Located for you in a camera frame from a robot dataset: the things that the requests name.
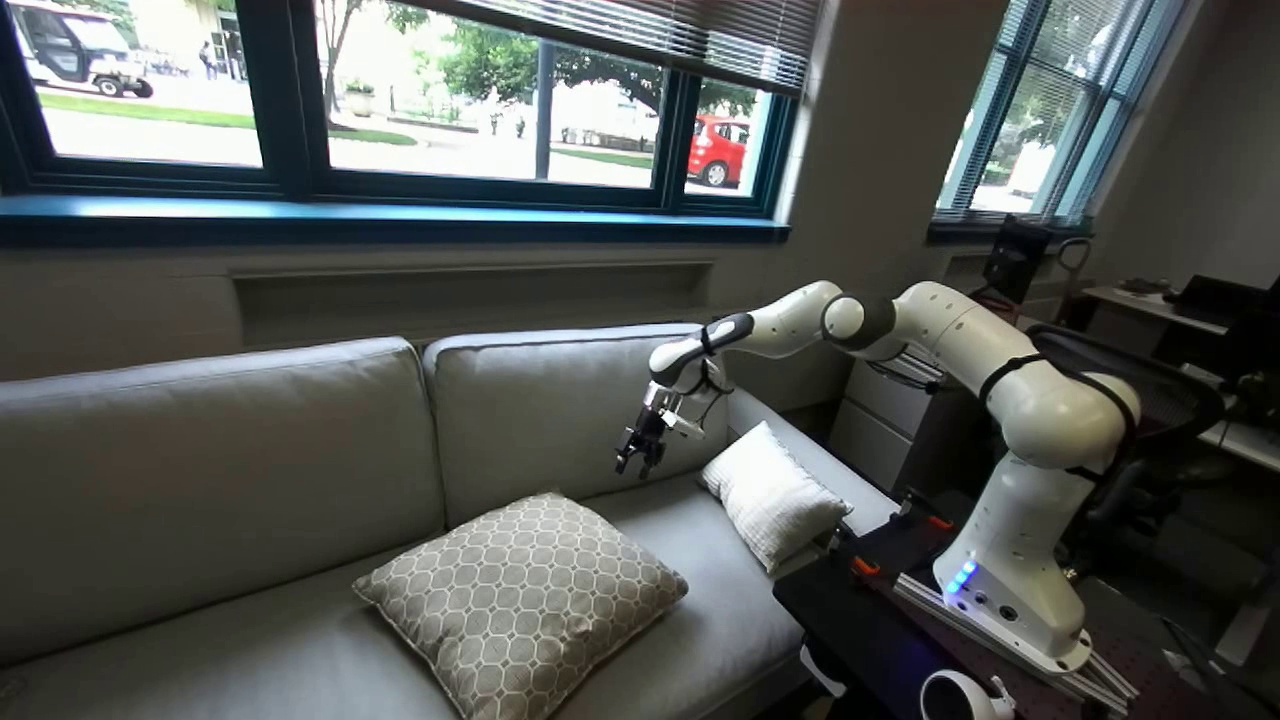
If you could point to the small white striped pillow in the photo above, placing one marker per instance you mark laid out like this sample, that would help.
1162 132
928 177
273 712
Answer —
772 495

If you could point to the big patterned beige pillow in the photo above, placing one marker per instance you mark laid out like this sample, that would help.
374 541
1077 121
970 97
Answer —
520 595

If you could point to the white desk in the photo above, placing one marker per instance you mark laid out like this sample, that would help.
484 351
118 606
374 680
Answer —
1150 303

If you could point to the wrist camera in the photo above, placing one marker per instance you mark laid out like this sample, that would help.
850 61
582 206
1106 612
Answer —
684 424

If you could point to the wide dark-framed window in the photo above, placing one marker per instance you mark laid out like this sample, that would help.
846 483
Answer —
290 110

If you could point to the red car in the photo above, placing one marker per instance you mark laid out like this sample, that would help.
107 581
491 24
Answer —
718 150

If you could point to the narrow window with blind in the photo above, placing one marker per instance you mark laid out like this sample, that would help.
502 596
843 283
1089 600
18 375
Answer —
1050 110

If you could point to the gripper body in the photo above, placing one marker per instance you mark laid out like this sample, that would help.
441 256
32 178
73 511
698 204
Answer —
653 425

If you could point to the grey couch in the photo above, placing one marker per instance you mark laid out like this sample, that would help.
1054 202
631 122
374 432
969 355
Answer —
250 480

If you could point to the grey filing cabinet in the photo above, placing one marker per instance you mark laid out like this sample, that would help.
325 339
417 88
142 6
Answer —
880 420

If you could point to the black mesh office chair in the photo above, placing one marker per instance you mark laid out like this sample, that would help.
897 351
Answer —
1180 400

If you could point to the window blind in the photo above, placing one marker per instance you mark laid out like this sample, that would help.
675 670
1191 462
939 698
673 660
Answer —
700 40

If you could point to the white utility vehicle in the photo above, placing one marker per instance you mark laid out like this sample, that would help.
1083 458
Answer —
75 48

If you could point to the black laptop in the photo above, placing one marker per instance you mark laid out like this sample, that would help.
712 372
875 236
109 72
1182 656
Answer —
1215 298

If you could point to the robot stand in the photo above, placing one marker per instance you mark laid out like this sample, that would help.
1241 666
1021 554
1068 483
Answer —
880 630

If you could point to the black box on sill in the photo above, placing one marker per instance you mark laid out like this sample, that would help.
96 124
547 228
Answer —
1015 258

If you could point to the hand controller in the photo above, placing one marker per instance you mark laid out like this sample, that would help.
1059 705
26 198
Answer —
958 697

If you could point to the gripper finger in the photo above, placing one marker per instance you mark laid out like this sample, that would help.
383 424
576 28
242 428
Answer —
652 462
624 462

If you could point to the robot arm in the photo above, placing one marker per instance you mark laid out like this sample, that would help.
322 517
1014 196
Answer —
1040 410

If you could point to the orange clamp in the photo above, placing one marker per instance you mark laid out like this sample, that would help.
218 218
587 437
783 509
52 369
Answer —
938 521
863 566

